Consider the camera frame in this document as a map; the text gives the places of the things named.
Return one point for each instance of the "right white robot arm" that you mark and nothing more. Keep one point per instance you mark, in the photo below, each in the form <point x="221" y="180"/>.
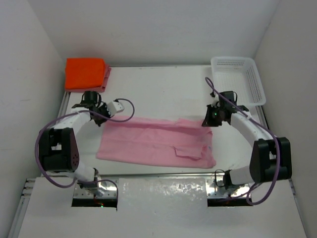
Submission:
<point x="270" y="154"/>

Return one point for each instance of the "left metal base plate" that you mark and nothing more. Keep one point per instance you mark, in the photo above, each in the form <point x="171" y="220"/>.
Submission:
<point x="102" y="194"/>

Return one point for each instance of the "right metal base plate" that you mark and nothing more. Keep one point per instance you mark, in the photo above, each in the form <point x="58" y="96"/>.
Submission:
<point x="218" y="196"/>

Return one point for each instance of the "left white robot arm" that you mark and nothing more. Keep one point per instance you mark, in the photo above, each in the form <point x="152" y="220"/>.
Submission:
<point x="56" y="149"/>

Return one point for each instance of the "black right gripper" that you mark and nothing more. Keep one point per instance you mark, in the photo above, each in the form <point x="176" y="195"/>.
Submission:
<point x="208" y="121"/>

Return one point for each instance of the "white plastic basket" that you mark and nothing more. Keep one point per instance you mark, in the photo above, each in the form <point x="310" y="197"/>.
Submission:
<point x="240" y="75"/>

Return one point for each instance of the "white front cover panel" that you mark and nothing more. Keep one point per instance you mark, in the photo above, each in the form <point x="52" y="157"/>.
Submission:
<point x="159" y="208"/>

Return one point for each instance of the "orange t-shirt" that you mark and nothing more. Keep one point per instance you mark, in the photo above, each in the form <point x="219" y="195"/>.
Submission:
<point x="84" y="73"/>

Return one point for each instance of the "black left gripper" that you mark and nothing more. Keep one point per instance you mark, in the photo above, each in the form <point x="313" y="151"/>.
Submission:
<point x="104" y="107"/>

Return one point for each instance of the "metal base plate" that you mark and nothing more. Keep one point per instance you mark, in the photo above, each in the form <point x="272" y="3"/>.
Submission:
<point x="102" y="194"/>
<point x="218" y="196"/>

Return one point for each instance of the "pink red t-shirt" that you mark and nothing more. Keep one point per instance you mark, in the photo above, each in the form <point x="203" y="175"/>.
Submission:
<point x="106" y="79"/>

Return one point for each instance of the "light pink t-shirt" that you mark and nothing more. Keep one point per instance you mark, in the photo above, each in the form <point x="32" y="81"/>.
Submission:
<point x="178" y="143"/>

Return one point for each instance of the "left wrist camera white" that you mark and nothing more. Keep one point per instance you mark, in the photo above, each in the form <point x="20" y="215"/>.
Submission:
<point x="114" y="107"/>

